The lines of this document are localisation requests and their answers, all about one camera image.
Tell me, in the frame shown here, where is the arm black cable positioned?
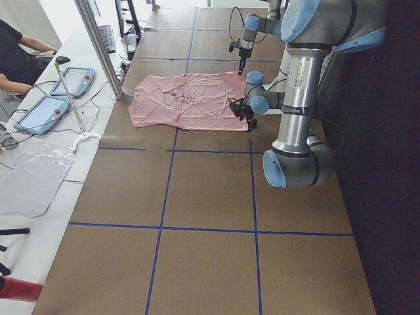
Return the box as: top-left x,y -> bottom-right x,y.
228,6 -> 263,47

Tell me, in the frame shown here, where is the aluminium frame post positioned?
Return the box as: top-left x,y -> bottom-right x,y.
74,0 -> 124,100

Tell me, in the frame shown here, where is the red fire extinguisher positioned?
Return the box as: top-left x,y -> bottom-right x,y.
0,276 -> 43,303

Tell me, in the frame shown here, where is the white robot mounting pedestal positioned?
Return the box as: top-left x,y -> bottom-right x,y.
263,49 -> 291,115

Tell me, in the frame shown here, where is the clear plastic bag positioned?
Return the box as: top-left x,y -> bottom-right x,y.
1,144 -> 74,218

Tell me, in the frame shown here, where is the seated person in black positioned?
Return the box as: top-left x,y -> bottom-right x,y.
1,20 -> 58,95

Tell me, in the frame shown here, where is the upper blue teach pendant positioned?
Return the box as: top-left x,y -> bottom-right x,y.
60,67 -> 96,98

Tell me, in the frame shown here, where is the lower blue teach pendant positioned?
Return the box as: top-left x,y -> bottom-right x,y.
14,95 -> 70,135

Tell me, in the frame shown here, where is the pink snoopy t-shirt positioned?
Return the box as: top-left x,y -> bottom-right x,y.
129,72 -> 248,131

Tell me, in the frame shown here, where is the black keyboard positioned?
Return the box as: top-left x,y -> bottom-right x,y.
97,24 -> 116,53

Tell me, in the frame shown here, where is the white hanger reaching pole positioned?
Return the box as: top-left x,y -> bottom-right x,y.
54,62 -> 102,154

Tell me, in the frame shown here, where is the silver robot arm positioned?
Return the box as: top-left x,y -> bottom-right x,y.
228,1 -> 287,75
230,0 -> 388,188

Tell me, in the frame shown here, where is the black camera tripod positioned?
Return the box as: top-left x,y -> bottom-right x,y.
0,226 -> 31,276

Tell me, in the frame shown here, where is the blue teach pendant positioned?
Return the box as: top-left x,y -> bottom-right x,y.
60,67 -> 96,98
14,95 -> 70,135

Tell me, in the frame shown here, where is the black computer mouse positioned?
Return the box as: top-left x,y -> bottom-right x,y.
55,56 -> 71,64

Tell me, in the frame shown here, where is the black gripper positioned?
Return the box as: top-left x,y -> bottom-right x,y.
228,98 -> 257,131
229,39 -> 253,75

